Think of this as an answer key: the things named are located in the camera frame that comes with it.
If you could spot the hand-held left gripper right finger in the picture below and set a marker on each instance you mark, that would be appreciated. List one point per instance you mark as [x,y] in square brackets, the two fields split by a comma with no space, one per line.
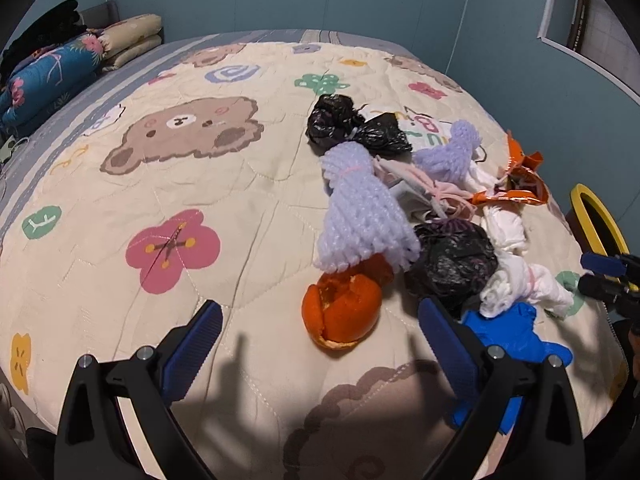
[445,345]

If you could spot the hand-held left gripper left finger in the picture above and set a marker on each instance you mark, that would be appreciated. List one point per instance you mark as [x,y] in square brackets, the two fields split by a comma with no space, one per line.
[195,345]

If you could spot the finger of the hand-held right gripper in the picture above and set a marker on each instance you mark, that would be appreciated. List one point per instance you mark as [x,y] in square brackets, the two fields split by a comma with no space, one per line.
[600,263]
[600,287]

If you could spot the yellow rimmed trash bin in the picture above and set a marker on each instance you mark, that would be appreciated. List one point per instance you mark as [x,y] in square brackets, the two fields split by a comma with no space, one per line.
[595,230]

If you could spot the orange peel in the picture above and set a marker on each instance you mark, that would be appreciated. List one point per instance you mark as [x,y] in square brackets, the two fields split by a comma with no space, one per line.
[345,310]

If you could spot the large purple foam net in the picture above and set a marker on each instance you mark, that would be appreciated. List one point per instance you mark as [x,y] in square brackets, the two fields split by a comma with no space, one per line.
[360,210]

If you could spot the blue rubber glove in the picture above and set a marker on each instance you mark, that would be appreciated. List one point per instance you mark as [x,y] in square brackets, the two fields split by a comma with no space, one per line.
[505,330]

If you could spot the crumpled black plastic bag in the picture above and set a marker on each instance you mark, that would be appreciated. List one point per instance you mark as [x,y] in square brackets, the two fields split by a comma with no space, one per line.
[450,260]

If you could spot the orange foil snack wrapper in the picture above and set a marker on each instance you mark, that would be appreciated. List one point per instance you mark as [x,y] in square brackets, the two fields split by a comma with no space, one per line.
[517,152]

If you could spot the bear printed blanket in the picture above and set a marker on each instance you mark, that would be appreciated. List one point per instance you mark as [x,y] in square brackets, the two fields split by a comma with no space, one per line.
[250,210]

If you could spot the small purple foam net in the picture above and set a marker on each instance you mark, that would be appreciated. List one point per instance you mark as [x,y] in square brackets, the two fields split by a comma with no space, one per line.
[445,160]

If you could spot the white framed window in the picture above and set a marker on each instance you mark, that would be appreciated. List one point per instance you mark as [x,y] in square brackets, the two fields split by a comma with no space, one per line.
[600,25]

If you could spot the knotted black plastic bag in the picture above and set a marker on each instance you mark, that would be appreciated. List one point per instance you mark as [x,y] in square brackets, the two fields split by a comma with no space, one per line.
[335,120]

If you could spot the pale green cloth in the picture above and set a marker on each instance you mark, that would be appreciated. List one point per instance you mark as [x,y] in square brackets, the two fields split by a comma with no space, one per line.
[10,150]

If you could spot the blue floral pillow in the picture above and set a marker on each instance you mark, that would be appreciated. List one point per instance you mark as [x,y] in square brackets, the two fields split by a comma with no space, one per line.
[45,80]

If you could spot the beige folded blankets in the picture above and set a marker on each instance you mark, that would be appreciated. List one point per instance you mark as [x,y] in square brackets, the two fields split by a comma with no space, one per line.
[135,35]

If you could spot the grey headboard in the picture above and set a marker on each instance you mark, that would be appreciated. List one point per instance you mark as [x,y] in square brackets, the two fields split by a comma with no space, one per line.
[102,12]

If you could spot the black cloth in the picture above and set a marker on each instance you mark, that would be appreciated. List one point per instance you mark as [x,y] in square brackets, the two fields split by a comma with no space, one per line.
[50,25]

